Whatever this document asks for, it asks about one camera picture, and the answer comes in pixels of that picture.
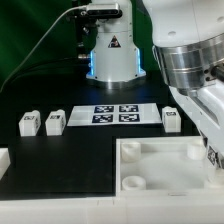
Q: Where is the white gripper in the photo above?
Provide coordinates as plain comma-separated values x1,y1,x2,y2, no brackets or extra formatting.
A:
168,81,224,168

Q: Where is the white square tabletop part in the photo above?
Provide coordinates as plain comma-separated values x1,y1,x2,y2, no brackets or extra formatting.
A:
116,136,224,196

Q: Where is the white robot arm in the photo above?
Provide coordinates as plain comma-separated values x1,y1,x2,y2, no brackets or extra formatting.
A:
87,0,224,169

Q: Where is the white sheet with tag markers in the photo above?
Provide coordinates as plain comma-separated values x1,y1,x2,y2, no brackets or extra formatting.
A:
68,103,161,126

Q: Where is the white left obstacle block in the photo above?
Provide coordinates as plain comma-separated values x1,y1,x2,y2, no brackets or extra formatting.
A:
0,148,11,180

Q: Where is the white front fence rail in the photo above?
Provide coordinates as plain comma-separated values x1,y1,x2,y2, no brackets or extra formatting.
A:
0,195,224,224

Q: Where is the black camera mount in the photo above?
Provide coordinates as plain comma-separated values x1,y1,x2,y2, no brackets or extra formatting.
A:
66,0,123,60

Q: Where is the grey camera cable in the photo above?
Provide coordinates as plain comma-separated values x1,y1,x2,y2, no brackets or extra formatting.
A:
0,5,88,93

